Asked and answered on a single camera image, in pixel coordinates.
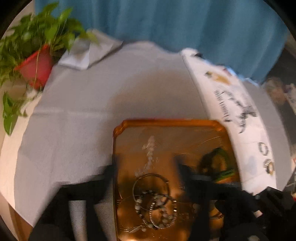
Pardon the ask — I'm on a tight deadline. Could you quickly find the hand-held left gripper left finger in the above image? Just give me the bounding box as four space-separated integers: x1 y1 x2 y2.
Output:
29 163 117 241

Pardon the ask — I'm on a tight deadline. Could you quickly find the copper tray with pink rim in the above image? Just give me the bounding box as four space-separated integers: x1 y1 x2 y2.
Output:
113 119 241 241

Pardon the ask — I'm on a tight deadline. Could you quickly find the dark beaded bracelet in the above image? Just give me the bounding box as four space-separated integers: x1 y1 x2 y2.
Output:
149 196 178 230

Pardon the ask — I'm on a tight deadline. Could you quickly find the white printed table runner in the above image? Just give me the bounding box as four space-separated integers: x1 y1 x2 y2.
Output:
180 48 278 195

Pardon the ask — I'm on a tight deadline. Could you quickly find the blue curtain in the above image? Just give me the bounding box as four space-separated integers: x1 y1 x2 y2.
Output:
35 0 289 84

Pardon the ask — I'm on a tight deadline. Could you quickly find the silver bangle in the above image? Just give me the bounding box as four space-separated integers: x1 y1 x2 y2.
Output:
132 173 171 212

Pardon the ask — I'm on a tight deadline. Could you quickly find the pale folded cloth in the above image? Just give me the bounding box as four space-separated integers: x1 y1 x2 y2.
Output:
58 30 123 70

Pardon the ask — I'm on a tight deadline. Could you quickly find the dark printed board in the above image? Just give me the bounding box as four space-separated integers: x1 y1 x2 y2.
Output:
261 46 296 163

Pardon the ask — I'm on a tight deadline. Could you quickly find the green plant in red pot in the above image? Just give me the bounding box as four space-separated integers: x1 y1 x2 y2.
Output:
0 2 100 136

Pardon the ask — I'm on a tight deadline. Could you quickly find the black and white beaded bracelet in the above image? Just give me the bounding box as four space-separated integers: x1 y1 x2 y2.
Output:
135 190 162 232

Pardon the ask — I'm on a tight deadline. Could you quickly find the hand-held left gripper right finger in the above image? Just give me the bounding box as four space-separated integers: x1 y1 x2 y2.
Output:
178 162 257 241

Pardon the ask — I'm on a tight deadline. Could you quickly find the clear crystal bracelet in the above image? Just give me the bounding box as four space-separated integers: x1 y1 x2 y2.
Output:
258 142 270 156

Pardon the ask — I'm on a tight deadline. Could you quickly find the grey tablecloth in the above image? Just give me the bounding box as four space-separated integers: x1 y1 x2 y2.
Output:
14 41 292 241

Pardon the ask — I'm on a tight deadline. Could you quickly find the green square watch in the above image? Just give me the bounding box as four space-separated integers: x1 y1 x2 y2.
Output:
198 148 236 184

